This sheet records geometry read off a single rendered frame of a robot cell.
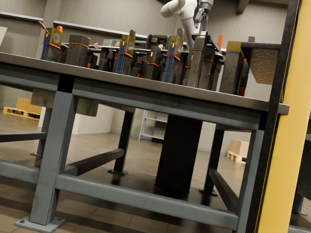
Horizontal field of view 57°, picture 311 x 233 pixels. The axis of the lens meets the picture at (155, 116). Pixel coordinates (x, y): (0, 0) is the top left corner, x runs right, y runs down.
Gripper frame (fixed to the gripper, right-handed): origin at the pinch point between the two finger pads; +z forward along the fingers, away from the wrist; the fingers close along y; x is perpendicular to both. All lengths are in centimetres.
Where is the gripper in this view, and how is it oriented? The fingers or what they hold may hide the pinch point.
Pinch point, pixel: (199, 35)
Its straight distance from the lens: 192.3
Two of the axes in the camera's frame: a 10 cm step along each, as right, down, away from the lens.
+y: -4.1, -1.1, -9.0
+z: -2.0, 9.8, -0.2
